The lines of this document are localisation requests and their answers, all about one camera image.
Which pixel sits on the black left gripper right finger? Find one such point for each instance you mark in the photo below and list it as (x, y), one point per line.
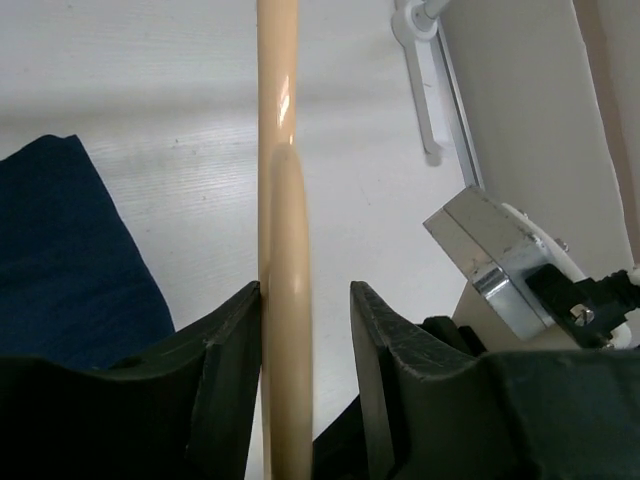
(431, 411)

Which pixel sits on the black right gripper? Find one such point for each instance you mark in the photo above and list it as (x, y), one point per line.
(340, 450)

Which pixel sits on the metal clothes rack frame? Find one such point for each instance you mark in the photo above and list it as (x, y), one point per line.
(443, 124)

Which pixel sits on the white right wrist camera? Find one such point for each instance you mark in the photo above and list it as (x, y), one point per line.
(523, 290)

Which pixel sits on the dark blue denim trousers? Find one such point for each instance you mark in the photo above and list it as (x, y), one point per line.
(75, 289)

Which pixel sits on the beige plastic clothes hanger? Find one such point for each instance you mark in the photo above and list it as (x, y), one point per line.
(283, 253)

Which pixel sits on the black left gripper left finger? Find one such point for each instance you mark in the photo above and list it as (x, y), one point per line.
(182, 409)

